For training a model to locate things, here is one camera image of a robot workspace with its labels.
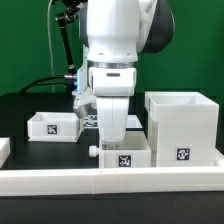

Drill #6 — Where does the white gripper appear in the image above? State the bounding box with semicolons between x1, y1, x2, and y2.
96;97;129;145

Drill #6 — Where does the white drawer box front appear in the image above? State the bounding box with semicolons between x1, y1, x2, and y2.
89;131;151;168

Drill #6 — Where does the white drawer box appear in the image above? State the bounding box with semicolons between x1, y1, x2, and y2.
27;112;84;142
89;131;151;168

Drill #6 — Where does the white drawer cabinet frame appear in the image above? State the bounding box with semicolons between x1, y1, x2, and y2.
145;91;219;167

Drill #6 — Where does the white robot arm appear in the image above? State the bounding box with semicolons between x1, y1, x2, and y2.
78;0;175;145

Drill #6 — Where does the white drawer box rear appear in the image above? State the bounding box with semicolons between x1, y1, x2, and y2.
27;112;84;142

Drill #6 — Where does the paper sheet with markers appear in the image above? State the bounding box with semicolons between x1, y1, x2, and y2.
83;114;144;130

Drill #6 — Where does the white left fence piece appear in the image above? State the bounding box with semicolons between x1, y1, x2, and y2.
0;138;10;168

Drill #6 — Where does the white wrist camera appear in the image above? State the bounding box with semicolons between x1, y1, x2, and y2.
73;87;96;119

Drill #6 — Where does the black cable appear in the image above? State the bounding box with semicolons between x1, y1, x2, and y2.
18;76;73;94

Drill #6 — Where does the black camera stand pole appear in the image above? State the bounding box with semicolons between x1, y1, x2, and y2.
56;10;77;93

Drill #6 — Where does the white front fence rail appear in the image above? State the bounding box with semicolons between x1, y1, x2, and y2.
0;166;224;196

